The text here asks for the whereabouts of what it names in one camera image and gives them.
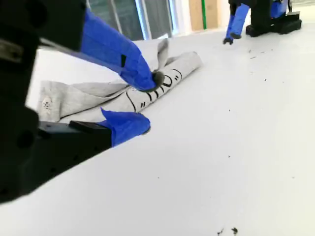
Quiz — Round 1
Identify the grey t-shirt with brown sleeves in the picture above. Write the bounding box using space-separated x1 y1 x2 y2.
36 37 205 124

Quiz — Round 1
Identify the green pole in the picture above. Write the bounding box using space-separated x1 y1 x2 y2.
201 0 207 30

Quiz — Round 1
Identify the brown cardboard box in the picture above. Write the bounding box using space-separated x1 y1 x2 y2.
189 0 220 31

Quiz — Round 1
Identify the glass window with white frame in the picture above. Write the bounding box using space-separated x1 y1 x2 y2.
87 0 177 41

